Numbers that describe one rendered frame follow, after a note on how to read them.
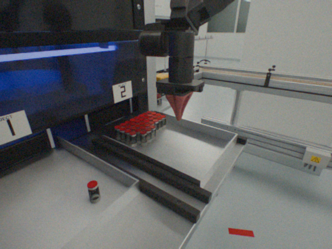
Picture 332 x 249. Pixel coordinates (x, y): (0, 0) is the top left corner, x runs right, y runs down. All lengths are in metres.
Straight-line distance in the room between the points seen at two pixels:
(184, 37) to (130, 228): 0.39
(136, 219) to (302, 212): 1.56
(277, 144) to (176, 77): 1.19
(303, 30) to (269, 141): 0.90
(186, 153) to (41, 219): 0.38
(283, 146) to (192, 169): 1.07
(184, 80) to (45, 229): 0.40
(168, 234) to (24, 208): 0.30
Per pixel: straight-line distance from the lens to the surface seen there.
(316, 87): 1.37
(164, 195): 0.43
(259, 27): 1.99
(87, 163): 0.58
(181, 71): 0.43
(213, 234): 1.50
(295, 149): 1.54
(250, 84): 1.40
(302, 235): 1.71
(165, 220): 0.42
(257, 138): 1.54
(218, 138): 0.68
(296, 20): 1.95
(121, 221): 0.43
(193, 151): 0.59
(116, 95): 0.67
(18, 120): 0.54
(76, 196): 0.50
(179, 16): 0.44
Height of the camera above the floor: 1.22
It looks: 26 degrees down
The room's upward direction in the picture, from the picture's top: straight up
